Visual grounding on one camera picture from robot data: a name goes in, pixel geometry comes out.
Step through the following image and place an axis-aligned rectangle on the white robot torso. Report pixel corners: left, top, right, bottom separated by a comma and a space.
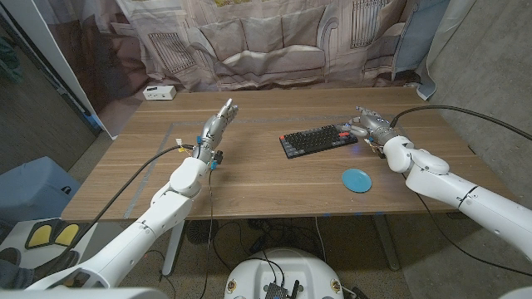
224, 248, 345, 299

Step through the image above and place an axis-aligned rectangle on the blue round dish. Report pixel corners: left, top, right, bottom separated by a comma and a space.
341, 168, 373, 194

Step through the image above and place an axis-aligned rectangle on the white power strip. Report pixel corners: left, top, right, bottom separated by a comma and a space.
142, 85, 178, 101

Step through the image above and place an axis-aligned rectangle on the grey table leg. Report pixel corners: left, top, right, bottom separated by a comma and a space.
372, 214, 401, 272

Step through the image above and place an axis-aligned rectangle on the light blue plastic bin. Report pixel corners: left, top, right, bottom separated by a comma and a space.
0, 156, 82, 228

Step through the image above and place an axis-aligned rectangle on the black keyboard with red keys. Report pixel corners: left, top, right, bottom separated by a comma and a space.
278, 122, 359, 160

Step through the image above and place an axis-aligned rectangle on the white table leg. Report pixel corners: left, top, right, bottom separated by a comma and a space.
160, 219, 186, 277

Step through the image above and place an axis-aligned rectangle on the printed sofa room backdrop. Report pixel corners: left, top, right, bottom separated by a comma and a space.
32, 0, 452, 138

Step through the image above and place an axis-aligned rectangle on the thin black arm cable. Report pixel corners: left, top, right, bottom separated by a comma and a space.
198, 169, 215, 299
414, 191, 532, 278

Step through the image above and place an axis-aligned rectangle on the white upright panel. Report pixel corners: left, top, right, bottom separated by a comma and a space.
0, 0, 120, 140

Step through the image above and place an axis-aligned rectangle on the white pedal mat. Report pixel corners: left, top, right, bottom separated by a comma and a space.
0, 218, 99, 269

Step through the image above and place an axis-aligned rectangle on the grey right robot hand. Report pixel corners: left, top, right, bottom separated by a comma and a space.
340, 105, 400, 146

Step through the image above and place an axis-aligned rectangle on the black floor cable bundle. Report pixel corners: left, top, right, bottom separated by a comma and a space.
211, 218, 317, 271

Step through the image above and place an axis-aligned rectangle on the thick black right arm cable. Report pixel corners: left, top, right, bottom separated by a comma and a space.
389, 105, 532, 142

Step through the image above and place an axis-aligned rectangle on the white floor cable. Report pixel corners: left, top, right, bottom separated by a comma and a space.
314, 217, 328, 263

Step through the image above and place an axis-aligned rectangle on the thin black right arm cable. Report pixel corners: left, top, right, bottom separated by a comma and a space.
414, 191, 532, 278

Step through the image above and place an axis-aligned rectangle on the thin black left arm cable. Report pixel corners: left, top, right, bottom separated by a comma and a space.
198, 169, 215, 299

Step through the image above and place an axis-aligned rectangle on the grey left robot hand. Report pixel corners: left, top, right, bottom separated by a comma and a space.
192, 98, 240, 164

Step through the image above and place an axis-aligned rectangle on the black round fan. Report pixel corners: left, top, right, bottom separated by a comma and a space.
185, 219, 220, 245

